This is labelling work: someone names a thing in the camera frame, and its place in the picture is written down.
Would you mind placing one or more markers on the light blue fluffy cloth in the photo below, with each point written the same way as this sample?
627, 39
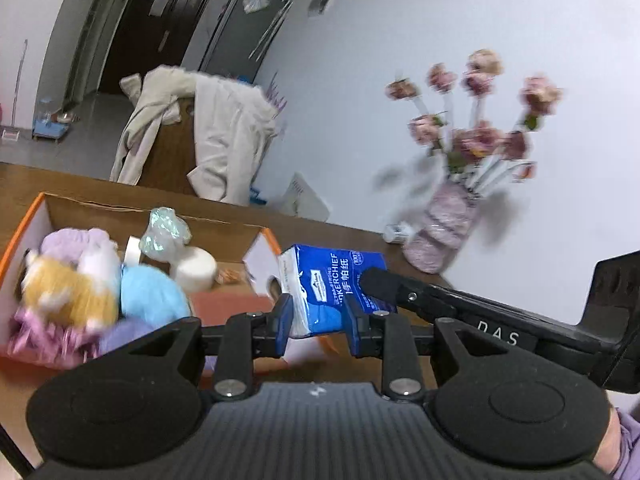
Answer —
152, 292

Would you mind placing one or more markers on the white folded umbrella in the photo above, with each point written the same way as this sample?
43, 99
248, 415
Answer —
272, 27

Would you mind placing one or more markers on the dark brown door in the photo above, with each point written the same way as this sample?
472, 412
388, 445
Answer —
145, 45

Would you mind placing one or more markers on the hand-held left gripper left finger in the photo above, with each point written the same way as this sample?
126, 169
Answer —
282, 325

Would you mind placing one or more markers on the wooden chair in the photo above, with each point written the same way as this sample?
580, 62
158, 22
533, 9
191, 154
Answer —
172, 160

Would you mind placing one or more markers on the grey fridge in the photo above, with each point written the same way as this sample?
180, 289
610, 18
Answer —
240, 35

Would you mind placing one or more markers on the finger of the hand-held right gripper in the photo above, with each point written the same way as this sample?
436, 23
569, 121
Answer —
400, 290

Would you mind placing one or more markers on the clear plastic bag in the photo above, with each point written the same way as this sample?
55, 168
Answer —
162, 232

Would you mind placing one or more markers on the blue tissue pack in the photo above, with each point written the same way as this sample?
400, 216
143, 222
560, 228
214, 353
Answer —
330, 285

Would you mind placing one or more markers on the red cardboard box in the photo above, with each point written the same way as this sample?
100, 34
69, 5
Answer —
225, 240

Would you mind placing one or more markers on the yellow white plush toy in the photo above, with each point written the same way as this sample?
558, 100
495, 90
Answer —
65, 290

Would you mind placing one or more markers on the lavender knit cloth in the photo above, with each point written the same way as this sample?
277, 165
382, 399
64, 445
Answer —
130, 335

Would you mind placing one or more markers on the blue floor tray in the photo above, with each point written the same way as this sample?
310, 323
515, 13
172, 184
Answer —
50, 129

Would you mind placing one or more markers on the beige coat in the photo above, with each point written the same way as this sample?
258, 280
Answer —
225, 135

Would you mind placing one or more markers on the pink textured vase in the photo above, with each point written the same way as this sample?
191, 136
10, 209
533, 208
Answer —
442, 230

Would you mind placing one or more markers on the white paper notice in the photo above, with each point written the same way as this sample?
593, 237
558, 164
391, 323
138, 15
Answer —
161, 3

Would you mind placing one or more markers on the small white block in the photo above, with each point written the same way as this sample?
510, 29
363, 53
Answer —
133, 251

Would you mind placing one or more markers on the dried pink roses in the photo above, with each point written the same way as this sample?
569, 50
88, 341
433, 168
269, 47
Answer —
475, 140

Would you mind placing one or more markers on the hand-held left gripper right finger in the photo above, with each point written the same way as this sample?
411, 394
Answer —
356, 330

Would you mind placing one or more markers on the person's right forearm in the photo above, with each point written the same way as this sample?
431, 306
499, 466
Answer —
625, 440

